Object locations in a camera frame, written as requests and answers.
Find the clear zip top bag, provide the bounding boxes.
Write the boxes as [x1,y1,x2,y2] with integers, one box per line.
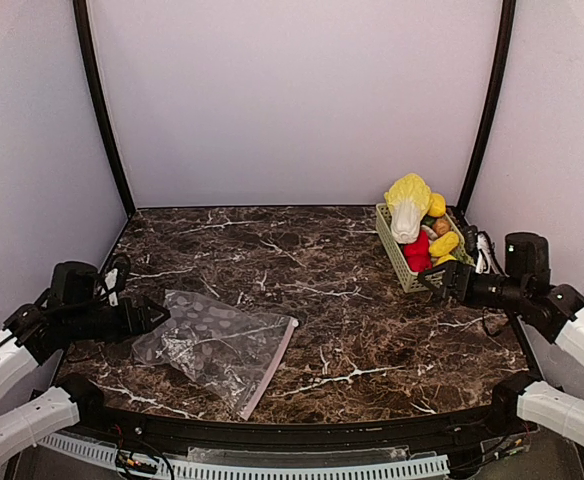
[132,290,299,420]

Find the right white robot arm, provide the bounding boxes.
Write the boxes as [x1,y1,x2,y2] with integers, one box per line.
[418,232,584,448]

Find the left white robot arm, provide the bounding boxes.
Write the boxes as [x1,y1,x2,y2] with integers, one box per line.
[0,255,170,467]

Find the yellow toy corn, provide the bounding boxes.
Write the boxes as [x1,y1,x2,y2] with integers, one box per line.
[429,231,460,258]

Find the red toy pepper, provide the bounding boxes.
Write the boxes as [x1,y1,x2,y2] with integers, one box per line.
[403,230,432,273]

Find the green perforated plastic basket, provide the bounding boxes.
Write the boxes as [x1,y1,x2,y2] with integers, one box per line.
[375,203,475,294]

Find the brown toy potato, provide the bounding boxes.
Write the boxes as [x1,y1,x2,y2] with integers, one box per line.
[432,217,451,237]

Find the yellow toy lemon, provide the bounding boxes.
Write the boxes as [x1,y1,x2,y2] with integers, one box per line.
[427,193,447,218]

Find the toy napa cabbage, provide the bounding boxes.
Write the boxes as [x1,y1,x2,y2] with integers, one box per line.
[384,173,432,244]

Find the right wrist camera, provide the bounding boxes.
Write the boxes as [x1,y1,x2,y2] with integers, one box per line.
[463,225,498,274]

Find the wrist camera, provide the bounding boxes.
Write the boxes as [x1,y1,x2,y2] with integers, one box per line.
[100,254,131,307]
[463,225,498,274]

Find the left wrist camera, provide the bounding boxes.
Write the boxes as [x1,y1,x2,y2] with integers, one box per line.
[100,254,131,307]

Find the black front table rail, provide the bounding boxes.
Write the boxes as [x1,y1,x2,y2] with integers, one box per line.
[64,383,536,454]

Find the white slotted cable duct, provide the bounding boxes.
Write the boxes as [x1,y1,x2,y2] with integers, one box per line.
[38,433,450,479]

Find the right black frame post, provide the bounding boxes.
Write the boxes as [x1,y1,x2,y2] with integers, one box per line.
[456,0,517,215]

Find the black frame post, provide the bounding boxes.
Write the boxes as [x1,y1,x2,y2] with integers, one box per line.
[456,0,517,215]
[72,0,137,218]

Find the left black frame post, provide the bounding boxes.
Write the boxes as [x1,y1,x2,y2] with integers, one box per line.
[72,0,137,218]

